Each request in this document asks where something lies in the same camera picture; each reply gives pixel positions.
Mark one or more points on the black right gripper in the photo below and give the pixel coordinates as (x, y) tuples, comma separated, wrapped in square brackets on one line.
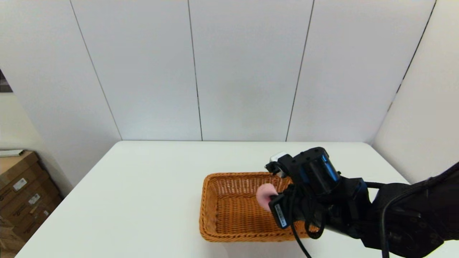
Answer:
[(301, 211)]

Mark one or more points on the pink round doughnut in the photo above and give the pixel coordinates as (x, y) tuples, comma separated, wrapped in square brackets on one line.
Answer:
[(264, 195)]

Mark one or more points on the orange woven wicker basket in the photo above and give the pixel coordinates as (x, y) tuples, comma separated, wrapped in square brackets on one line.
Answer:
[(233, 215)]

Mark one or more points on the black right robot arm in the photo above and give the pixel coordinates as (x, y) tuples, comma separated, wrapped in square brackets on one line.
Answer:
[(405, 218)]

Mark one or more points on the cardboard box with white label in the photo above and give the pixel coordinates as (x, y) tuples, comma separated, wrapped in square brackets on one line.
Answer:
[(16, 168), (39, 206)]

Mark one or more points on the flat white board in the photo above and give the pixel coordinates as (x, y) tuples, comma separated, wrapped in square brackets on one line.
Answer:
[(10, 153)]

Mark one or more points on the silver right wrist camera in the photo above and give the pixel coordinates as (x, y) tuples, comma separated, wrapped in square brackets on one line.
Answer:
[(277, 161)]

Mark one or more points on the dark wall frame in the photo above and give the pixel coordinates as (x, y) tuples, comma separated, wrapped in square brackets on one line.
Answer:
[(4, 84)]

